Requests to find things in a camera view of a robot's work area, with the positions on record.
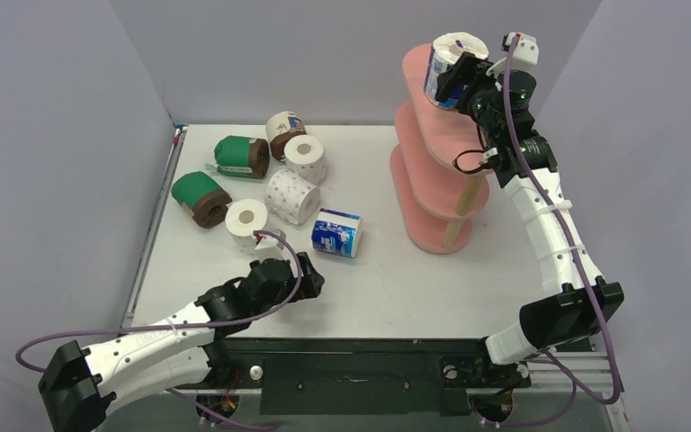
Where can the blue paper roll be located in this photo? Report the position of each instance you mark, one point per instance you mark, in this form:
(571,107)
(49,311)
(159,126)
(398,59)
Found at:
(445,51)

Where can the upright floral paper roll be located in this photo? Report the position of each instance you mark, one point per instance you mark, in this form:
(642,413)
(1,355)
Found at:
(305,156)

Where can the beige brown paper roll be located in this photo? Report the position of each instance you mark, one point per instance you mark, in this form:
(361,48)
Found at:
(280,128)

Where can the pink three-tier shelf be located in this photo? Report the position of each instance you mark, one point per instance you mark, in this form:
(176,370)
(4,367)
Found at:
(438,203)

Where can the green brown roll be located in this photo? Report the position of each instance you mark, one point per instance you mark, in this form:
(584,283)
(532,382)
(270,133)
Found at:
(202,198)
(241,156)

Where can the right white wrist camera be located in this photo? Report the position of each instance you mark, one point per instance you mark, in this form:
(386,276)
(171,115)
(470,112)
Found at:
(522,49)

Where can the near green brown roll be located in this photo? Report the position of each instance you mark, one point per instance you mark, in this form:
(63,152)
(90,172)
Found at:
(202,198)

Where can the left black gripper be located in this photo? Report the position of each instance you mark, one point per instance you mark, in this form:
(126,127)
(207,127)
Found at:
(310,282)

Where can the floral white paper roll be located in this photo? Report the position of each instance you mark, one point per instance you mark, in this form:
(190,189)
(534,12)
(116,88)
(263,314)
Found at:
(291,197)

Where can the far green brown roll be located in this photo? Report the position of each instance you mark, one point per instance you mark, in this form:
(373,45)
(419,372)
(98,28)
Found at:
(241,156)

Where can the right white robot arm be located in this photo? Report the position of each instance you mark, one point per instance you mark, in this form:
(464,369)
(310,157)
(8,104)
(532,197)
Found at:
(577,299)

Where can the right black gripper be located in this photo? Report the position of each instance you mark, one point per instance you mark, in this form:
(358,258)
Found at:
(464,84)

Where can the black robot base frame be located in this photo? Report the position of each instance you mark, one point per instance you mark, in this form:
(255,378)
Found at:
(359,376)

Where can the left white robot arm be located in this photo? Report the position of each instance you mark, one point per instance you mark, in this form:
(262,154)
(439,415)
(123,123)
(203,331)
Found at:
(82,385)

